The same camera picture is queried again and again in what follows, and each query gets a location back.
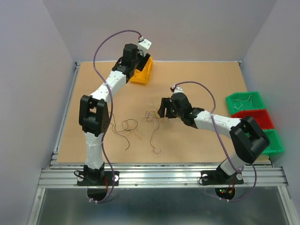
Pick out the coloured wire bundle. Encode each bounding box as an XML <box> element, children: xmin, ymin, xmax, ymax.
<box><xmin>111</xmin><ymin>97</ymin><xmax>172</xmax><ymax>155</ymax></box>

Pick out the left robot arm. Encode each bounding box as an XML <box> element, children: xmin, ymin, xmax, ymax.
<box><xmin>79</xmin><ymin>39</ymin><xmax>152</xmax><ymax>185</ymax></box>

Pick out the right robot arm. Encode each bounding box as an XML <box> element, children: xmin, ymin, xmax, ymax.
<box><xmin>157</xmin><ymin>92</ymin><xmax>270</xmax><ymax>185</ymax></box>

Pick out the yellow plastic bin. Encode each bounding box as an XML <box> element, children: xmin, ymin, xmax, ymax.
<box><xmin>129</xmin><ymin>57</ymin><xmax>153</xmax><ymax>84</ymax></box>

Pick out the far green plastic bin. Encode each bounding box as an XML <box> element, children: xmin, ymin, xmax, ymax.
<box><xmin>225</xmin><ymin>91</ymin><xmax>266</xmax><ymax>115</ymax></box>

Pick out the green plastic bin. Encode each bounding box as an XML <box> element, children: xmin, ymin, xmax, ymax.
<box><xmin>225</xmin><ymin>91</ymin><xmax>266</xmax><ymax>115</ymax></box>
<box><xmin>262</xmin><ymin>129</ymin><xmax>285</xmax><ymax>156</ymax></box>

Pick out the red plastic bin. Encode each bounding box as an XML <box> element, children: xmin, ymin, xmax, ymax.
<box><xmin>231</xmin><ymin>109</ymin><xmax>274</xmax><ymax>130</ymax></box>

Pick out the near green plastic bin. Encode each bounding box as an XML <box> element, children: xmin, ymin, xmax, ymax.
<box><xmin>262</xmin><ymin>129</ymin><xmax>285</xmax><ymax>156</ymax></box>

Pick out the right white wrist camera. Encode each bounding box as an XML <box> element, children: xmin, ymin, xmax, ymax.
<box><xmin>170</xmin><ymin>85</ymin><xmax>184</xmax><ymax>94</ymax></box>

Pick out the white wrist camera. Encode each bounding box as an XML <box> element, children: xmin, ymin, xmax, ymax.
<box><xmin>170</xmin><ymin>85</ymin><xmax>184</xmax><ymax>94</ymax></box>
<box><xmin>137</xmin><ymin>37</ymin><xmax>152</xmax><ymax>56</ymax></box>

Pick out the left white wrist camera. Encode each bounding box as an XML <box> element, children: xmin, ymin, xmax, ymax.
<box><xmin>137</xmin><ymin>37</ymin><xmax>152</xmax><ymax>56</ymax></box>

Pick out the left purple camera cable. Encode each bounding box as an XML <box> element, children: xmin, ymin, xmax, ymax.
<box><xmin>89</xmin><ymin>30</ymin><xmax>144</xmax><ymax>204</ymax></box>

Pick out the purple camera cable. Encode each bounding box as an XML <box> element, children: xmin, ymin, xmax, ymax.
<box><xmin>173</xmin><ymin>81</ymin><xmax>258</xmax><ymax>202</ymax></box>
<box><xmin>89</xmin><ymin>30</ymin><xmax>144</xmax><ymax>204</ymax></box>

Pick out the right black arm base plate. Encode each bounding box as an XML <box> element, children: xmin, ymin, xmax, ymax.
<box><xmin>198</xmin><ymin>170</ymin><xmax>244</xmax><ymax>186</ymax></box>

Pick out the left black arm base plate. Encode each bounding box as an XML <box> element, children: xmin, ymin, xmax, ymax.
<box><xmin>74</xmin><ymin>170</ymin><xmax>120</xmax><ymax>187</ymax></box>

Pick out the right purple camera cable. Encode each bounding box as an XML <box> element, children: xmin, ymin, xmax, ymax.
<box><xmin>173</xmin><ymin>81</ymin><xmax>258</xmax><ymax>202</ymax></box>

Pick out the aluminium mounting rail frame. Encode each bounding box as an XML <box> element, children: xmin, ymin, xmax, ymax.
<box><xmin>27</xmin><ymin>61</ymin><xmax>291</xmax><ymax>225</ymax></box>

